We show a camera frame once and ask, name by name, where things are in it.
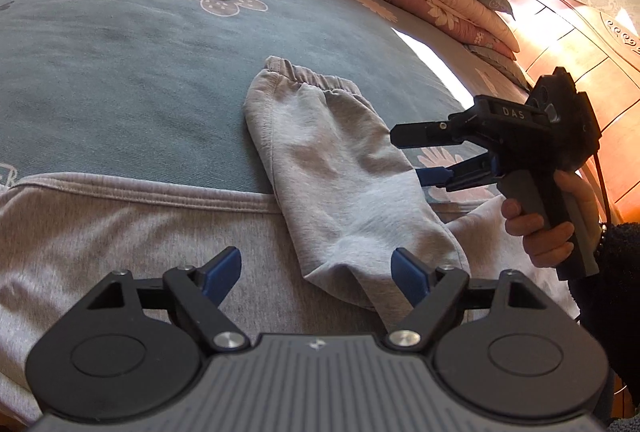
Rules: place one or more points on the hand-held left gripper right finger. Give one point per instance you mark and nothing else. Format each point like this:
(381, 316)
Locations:
(410, 274)

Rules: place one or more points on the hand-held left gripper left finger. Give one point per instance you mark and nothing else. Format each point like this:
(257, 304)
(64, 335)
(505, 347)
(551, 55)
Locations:
(222, 274)

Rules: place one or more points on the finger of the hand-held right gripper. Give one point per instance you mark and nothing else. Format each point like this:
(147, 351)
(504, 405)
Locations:
(432, 176)
(420, 135)

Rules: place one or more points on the person's right forearm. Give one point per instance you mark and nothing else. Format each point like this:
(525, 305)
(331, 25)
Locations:
(620, 312)

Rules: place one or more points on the person's right hand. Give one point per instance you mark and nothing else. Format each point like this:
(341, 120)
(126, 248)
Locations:
(545, 244)

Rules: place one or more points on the wooden headboard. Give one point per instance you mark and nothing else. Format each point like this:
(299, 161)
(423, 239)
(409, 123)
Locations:
(620, 86)

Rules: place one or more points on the flat blue-grey pillow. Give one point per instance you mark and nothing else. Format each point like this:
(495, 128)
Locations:
(500, 66)

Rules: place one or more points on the bed with blue-grey floral sheet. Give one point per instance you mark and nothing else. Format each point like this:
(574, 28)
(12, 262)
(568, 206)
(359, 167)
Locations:
(125, 61)

